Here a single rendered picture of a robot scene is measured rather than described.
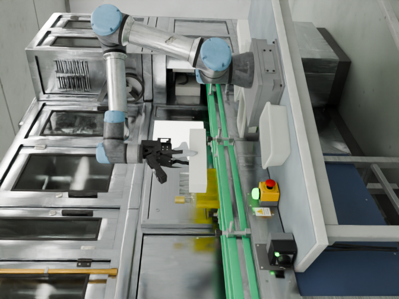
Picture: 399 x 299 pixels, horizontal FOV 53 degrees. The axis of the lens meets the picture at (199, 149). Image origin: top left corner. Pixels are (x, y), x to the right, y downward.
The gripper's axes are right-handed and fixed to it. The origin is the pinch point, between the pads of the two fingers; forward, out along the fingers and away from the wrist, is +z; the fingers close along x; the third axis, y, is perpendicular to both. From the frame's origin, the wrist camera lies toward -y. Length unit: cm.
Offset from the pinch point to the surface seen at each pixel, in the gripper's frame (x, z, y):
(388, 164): 31, 93, 19
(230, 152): 32.9, 18.6, 25.7
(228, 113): 56, 23, 69
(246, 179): 24.1, 23.4, 5.9
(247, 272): 10.8, 18.5, -37.8
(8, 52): 140, -164, 203
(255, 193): 14.9, 24.6, -5.8
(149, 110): 84, -26, 92
